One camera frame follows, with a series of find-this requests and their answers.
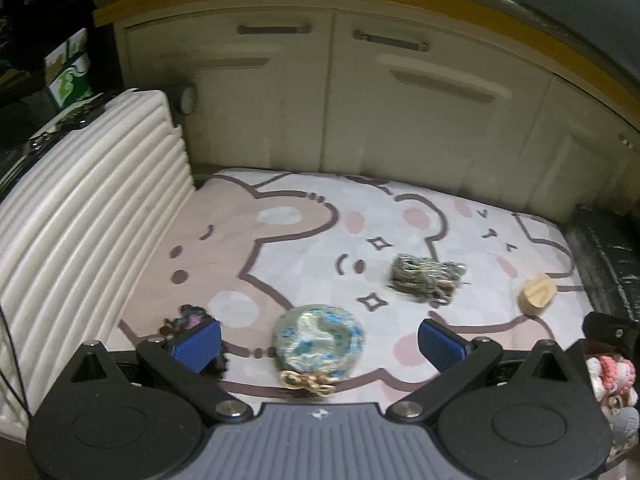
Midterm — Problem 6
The pink crochet bunny doll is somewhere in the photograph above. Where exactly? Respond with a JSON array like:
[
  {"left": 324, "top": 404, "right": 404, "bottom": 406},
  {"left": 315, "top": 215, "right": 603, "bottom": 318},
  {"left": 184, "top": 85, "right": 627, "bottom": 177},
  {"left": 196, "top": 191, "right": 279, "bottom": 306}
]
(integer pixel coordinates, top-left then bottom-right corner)
[{"left": 586, "top": 354, "right": 638, "bottom": 408}]

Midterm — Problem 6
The dark purple butterfly ornament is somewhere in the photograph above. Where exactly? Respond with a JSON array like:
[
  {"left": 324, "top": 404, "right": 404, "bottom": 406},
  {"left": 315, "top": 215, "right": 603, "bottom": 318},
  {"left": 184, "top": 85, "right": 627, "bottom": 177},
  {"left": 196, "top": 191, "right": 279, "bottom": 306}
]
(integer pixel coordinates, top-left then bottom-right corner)
[{"left": 160, "top": 304, "right": 228, "bottom": 379}]

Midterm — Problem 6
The oval wooden block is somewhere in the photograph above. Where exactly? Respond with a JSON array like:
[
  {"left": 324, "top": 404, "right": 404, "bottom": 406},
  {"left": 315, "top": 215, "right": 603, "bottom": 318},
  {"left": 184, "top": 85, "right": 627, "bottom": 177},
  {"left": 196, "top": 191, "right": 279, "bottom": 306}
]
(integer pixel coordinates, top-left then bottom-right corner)
[{"left": 518, "top": 273, "right": 558, "bottom": 316}]

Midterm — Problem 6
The black wrapped cushion block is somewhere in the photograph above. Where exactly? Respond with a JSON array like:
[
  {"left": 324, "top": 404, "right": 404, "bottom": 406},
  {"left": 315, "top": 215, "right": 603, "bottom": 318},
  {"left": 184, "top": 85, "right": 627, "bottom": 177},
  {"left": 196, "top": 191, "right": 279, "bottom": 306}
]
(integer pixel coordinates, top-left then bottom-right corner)
[{"left": 563, "top": 205, "right": 639, "bottom": 322}]

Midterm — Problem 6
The cartoon bear bed sheet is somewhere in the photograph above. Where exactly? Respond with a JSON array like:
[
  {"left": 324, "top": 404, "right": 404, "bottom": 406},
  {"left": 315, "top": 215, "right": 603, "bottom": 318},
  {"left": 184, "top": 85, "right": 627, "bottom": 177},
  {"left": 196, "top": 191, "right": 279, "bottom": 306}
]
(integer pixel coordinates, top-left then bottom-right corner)
[{"left": 108, "top": 169, "right": 591, "bottom": 406}]

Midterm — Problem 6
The blue floral silk pouch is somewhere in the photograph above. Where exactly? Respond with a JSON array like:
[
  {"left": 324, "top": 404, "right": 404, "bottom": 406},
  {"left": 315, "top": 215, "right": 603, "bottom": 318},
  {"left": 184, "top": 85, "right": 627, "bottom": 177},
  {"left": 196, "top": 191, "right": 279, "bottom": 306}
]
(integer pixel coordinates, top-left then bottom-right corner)
[{"left": 272, "top": 304, "right": 366, "bottom": 396}]

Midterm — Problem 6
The white ribbed radiator panel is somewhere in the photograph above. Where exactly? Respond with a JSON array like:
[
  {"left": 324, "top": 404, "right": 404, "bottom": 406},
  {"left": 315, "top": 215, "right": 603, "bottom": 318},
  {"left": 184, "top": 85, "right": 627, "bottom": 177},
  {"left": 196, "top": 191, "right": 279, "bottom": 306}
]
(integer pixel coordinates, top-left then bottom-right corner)
[{"left": 1, "top": 90, "right": 194, "bottom": 441}]

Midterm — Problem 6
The cream cabinet with doors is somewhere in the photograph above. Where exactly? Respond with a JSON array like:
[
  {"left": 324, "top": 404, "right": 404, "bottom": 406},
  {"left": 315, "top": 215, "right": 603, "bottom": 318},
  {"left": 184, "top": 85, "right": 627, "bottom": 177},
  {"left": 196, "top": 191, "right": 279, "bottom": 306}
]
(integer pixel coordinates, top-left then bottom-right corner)
[{"left": 94, "top": 0, "right": 639, "bottom": 220}]

